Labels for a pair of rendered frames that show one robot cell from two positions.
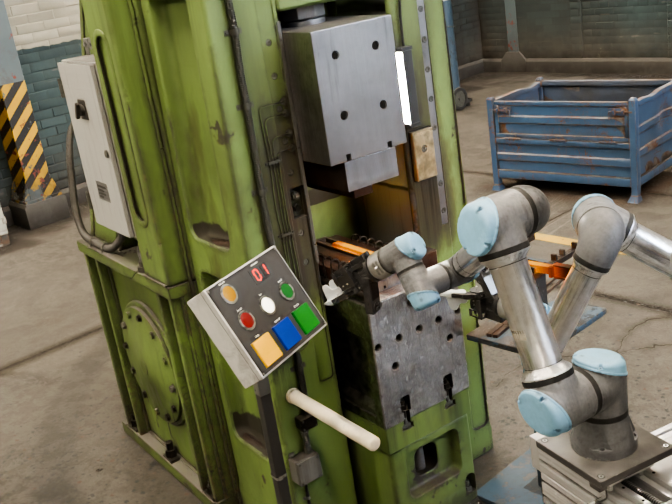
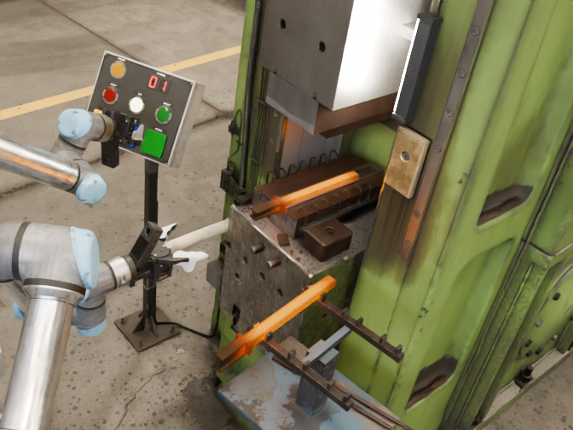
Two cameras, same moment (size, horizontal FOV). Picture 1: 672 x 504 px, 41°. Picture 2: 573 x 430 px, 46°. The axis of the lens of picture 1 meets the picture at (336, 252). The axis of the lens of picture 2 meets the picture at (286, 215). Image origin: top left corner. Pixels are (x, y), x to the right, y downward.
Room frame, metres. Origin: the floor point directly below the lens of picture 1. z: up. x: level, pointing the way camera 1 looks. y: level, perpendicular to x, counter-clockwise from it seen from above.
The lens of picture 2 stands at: (2.38, -1.72, 2.13)
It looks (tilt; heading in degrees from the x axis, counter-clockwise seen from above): 36 degrees down; 76
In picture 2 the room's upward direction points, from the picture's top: 10 degrees clockwise
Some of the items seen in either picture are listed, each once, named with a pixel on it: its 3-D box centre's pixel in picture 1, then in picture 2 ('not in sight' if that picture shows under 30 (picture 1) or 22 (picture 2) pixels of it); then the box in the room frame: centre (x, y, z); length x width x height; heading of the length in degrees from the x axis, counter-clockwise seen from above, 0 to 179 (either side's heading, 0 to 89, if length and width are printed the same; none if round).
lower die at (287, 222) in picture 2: (349, 263); (324, 190); (2.89, -0.04, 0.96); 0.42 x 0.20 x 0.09; 32
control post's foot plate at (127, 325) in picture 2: not in sight; (147, 320); (2.35, 0.28, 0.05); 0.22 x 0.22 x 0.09; 32
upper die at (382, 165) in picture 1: (333, 161); (346, 87); (2.89, -0.04, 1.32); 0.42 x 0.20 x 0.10; 32
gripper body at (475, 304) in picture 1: (489, 302); (147, 263); (2.35, -0.41, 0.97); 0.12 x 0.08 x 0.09; 32
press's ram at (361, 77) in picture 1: (333, 84); (375, 7); (2.92, -0.08, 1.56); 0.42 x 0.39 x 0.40; 32
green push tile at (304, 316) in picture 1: (304, 318); (154, 143); (2.36, 0.12, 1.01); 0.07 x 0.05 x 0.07; 147
